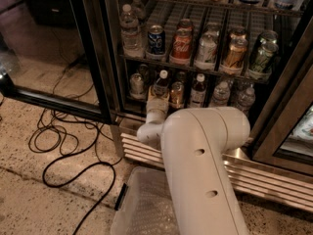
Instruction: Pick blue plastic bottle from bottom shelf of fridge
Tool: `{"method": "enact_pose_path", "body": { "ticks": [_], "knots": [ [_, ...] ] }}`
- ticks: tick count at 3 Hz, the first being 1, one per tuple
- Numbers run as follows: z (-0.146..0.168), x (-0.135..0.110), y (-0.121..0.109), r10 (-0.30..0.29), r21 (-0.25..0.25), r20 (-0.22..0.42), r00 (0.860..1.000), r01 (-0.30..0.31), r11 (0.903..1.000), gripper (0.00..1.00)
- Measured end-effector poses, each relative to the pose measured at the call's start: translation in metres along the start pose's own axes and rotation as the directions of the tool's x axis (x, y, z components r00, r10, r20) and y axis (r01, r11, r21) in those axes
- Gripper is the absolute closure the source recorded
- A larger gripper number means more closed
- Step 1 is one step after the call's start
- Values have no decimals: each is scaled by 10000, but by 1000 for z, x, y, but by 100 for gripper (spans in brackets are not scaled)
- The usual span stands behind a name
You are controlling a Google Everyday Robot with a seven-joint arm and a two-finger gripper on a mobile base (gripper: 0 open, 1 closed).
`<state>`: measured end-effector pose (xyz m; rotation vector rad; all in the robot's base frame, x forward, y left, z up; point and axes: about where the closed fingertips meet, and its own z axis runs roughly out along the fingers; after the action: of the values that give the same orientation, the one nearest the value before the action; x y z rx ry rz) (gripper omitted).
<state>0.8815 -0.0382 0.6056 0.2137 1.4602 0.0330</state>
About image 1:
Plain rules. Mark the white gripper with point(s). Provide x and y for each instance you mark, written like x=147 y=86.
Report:
x=156 y=105

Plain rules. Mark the dark drink bottle white cap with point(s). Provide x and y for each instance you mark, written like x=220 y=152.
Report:
x=161 y=84

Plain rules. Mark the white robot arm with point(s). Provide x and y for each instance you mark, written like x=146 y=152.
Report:
x=192 y=141

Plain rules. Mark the orange can bottom shelf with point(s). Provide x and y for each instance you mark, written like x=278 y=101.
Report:
x=176 y=99

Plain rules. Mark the clear water bottle middle shelf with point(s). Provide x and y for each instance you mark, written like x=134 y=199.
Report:
x=130 y=33

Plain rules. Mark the clear water bottle bottom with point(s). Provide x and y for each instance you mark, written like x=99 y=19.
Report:
x=220 y=95

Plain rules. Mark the clear water bottle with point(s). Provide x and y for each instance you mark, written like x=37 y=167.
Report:
x=245 y=100
x=220 y=95

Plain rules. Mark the clear water bottle right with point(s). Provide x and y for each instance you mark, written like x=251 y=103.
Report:
x=245 y=100

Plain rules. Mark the stainless steel fridge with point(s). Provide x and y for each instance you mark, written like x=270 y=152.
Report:
x=258 y=168

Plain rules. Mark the glass fridge door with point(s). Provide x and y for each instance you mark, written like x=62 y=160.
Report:
x=54 y=55

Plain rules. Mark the red coca cola can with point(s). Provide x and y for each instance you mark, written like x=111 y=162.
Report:
x=181 y=47

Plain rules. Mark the silver white soda can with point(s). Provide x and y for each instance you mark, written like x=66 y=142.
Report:
x=206 y=54

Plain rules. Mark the blue pepsi can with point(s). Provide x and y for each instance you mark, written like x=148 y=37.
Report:
x=156 y=41

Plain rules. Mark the gold soda can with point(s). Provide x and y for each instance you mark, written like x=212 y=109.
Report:
x=233 y=59

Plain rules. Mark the clear plastic bin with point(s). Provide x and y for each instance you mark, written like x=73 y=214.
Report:
x=129 y=196

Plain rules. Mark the bubble wrap sheet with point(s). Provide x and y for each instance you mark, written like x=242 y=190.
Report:
x=154 y=214

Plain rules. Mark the green soda can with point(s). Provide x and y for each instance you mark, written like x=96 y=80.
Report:
x=261 y=60

